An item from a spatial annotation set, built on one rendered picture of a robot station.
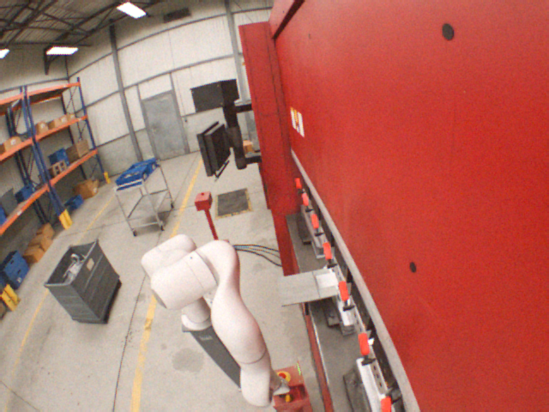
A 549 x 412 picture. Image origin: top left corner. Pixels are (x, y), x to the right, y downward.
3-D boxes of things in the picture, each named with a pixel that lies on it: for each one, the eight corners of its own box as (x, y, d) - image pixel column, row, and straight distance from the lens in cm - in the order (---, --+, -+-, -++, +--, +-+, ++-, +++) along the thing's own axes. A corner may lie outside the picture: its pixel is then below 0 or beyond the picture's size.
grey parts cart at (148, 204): (147, 211, 507) (130, 167, 479) (176, 204, 481) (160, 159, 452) (132, 238, 437) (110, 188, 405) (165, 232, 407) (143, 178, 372)
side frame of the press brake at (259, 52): (283, 273, 267) (238, 32, 191) (358, 257, 280) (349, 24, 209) (286, 290, 250) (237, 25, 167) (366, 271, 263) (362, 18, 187)
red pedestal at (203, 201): (212, 248, 327) (192, 192, 287) (231, 245, 321) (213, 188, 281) (211, 258, 312) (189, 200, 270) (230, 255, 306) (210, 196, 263)
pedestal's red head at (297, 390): (269, 378, 133) (262, 366, 117) (300, 372, 132) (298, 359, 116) (277, 412, 127) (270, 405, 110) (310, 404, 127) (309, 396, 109)
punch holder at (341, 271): (333, 270, 101) (333, 239, 90) (352, 265, 103) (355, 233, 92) (344, 298, 91) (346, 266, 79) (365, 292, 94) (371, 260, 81)
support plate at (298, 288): (277, 279, 125) (276, 277, 125) (328, 269, 127) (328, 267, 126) (281, 306, 114) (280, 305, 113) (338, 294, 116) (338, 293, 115)
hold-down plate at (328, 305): (315, 283, 136) (315, 280, 134) (324, 281, 137) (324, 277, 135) (328, 328, 119) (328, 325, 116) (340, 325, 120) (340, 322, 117)
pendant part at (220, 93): (229, 167, 246) (210, 83, 233) (253, 164, 240) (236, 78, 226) (214, 191, 202) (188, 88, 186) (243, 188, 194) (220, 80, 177)
